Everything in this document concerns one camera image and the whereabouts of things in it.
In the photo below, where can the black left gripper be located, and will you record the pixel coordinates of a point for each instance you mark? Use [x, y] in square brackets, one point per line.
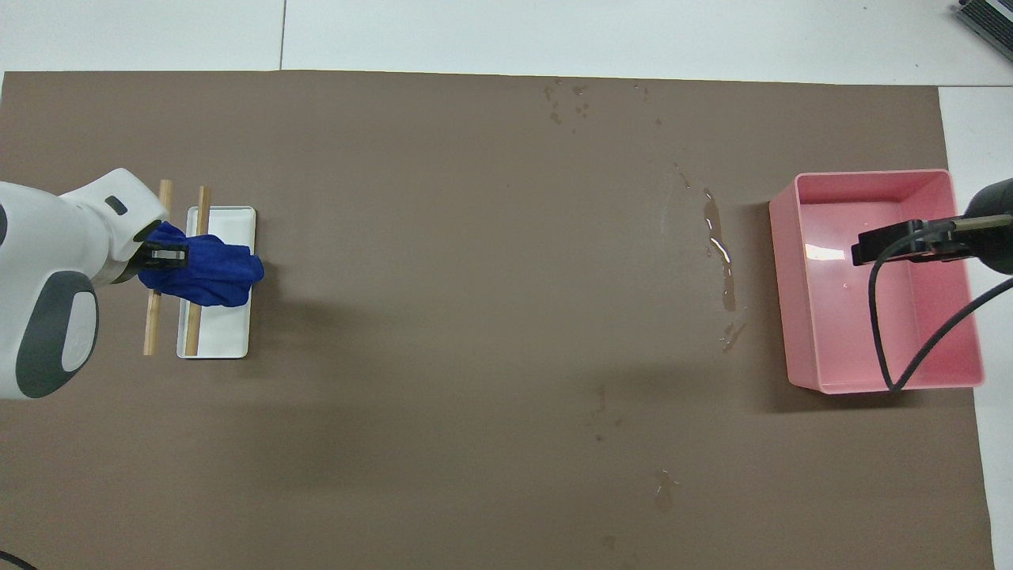
[165, 257]

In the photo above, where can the grey ribbed device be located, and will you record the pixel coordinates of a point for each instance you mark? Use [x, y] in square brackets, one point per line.
[989, 17]

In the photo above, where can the white towel rack base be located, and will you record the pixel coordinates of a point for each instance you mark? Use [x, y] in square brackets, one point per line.
[225, 328]

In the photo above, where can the pink plastic bin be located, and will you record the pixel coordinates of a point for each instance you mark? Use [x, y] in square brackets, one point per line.
[839, 332]

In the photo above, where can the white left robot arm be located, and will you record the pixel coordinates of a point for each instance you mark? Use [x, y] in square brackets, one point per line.
[47, 237]

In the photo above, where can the blue towel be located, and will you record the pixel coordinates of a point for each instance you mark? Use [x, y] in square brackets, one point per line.
[214, 273]

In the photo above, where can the water puddle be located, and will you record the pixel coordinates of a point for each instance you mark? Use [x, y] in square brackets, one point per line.
[726, 277]

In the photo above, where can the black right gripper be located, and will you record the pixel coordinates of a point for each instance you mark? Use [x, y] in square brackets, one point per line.
[946, 241]

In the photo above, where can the wooden rack rod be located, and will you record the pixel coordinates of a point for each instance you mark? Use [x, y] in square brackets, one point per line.
[151, 324]
[192, 332]

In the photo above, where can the cluster of water droplets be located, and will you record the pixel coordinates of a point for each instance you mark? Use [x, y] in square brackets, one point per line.
[556, 117]

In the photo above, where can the brown table mat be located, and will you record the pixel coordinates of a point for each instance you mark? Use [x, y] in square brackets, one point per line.
[475, 317]

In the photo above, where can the small water stain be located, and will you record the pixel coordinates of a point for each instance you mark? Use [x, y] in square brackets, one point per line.
[663, 492]

